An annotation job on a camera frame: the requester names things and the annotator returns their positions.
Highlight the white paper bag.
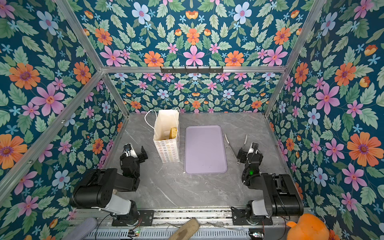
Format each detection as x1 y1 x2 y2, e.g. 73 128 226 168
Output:
145 107 180 164

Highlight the braided pale bread roll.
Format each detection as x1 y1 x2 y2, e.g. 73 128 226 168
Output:
169 128 178 139

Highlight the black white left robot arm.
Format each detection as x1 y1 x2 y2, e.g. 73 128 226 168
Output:
70 144 148 226

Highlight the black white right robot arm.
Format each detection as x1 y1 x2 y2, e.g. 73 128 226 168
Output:
231 142 304 226

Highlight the lilac plastic tray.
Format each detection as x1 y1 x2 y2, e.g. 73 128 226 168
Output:
185 125 228 175

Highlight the grey cylindrical roll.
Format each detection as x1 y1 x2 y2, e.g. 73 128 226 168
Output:
63 218 97 240

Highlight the brown cylindrical roll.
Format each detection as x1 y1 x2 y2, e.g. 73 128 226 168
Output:
169 219 200 240

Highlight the orange plush toy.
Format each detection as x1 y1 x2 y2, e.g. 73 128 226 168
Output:
286 214 330 240

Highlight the black hook rail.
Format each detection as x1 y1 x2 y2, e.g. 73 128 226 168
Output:
160 67 224 74

